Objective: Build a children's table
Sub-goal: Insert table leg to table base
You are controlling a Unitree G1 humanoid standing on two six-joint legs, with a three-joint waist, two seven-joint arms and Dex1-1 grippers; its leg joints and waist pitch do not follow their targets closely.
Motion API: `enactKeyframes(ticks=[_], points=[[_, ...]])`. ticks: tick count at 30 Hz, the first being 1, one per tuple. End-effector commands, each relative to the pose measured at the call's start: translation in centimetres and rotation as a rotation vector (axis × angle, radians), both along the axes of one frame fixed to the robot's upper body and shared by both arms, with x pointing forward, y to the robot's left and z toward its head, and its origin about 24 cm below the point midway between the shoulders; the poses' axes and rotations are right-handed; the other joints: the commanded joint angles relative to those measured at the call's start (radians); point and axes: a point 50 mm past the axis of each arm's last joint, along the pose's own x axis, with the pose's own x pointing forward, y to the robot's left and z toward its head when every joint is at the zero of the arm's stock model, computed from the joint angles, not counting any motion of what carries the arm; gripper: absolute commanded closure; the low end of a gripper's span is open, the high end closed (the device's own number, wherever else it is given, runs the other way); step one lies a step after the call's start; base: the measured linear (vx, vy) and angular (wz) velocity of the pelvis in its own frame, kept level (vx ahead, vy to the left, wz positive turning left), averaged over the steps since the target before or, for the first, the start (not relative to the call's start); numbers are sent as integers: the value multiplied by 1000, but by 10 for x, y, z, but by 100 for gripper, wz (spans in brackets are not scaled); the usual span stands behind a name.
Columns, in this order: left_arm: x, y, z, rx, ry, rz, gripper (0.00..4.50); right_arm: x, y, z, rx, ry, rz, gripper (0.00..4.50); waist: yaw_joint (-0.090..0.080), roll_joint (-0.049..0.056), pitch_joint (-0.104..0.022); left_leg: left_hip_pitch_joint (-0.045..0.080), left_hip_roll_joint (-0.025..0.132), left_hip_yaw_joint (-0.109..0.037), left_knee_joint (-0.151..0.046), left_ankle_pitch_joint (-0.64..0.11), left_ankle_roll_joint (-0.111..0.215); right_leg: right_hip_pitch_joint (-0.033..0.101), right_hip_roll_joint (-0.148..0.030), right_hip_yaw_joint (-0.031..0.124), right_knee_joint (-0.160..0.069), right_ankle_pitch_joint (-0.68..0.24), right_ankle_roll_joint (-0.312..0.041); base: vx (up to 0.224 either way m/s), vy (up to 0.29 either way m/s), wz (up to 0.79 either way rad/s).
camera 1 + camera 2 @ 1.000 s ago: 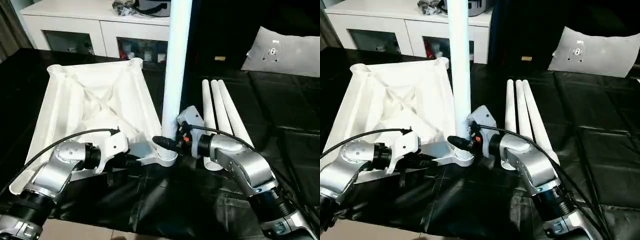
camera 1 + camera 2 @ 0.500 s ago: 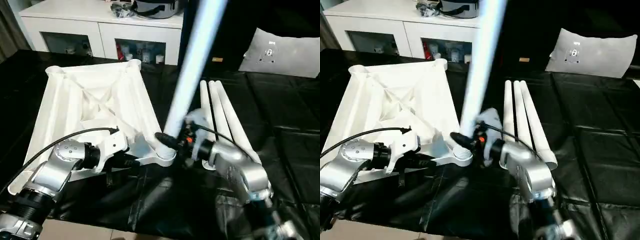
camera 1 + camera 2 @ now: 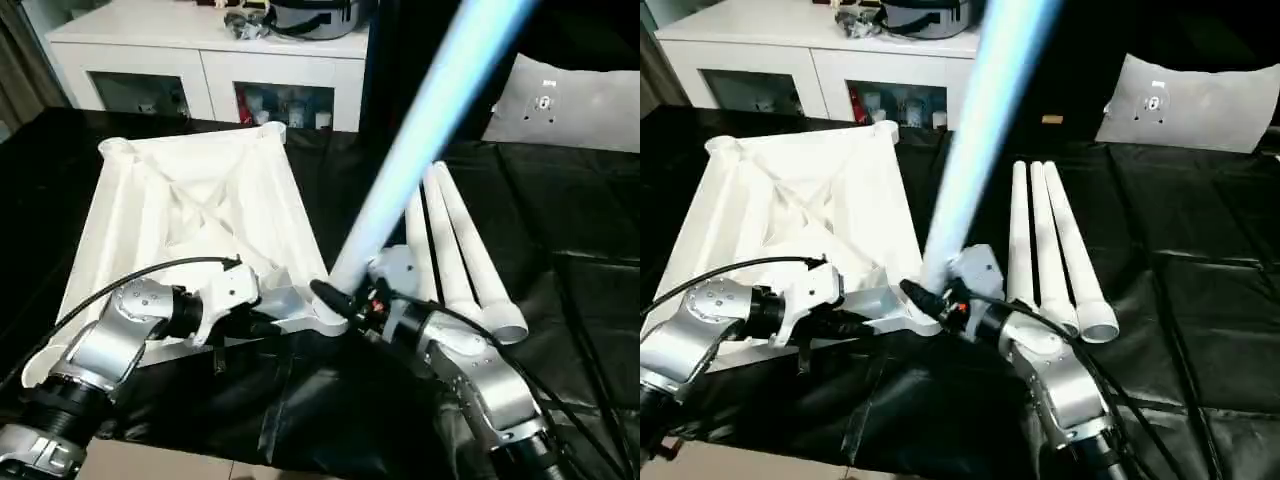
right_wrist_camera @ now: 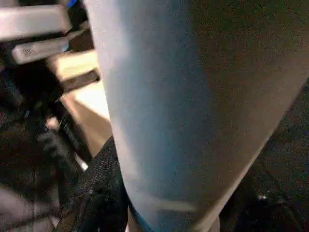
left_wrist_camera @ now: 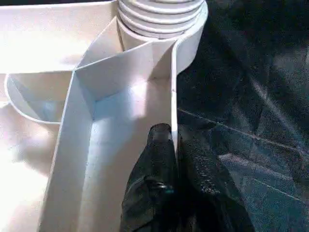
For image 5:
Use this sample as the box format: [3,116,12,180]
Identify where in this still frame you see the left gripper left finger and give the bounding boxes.
[120,123,181,232]

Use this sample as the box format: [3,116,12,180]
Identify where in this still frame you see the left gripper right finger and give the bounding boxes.
[178,130,255,232]

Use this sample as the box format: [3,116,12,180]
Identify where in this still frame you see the white plastic table leg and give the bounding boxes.
[117,0,204,40]

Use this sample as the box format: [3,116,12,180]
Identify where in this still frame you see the white plastic table top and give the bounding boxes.
[0,0,210,232]

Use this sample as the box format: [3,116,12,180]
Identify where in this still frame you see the black work mat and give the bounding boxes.
[173,0,309,232]

